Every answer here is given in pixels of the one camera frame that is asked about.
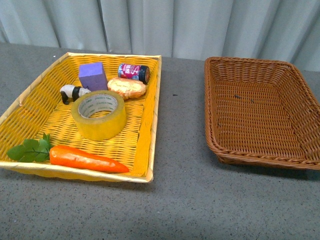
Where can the yellow packing tape roll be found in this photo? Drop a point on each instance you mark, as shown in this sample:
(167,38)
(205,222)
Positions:
(99,115)

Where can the brown wicker basket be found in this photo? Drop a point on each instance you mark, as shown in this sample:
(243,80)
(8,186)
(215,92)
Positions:
(260,112)

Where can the yellow woven basket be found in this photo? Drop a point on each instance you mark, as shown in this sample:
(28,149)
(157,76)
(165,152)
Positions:
(39,110)

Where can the wrapped bread bun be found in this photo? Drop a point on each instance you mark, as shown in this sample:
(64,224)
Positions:
(127,88)

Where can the small red labelled jar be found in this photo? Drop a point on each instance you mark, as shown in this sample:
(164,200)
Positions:
(134,72)

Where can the purple foam block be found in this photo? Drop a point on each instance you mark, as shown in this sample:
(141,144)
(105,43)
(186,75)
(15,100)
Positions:
(92,76)

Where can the grey curtain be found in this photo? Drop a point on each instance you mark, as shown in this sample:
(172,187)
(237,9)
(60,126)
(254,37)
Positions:
(285,30)

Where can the panda figurine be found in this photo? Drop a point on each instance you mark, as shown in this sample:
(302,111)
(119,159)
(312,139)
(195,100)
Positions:
(73,92)

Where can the orange toy carrot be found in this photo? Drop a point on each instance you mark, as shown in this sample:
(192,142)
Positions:
(62,155)

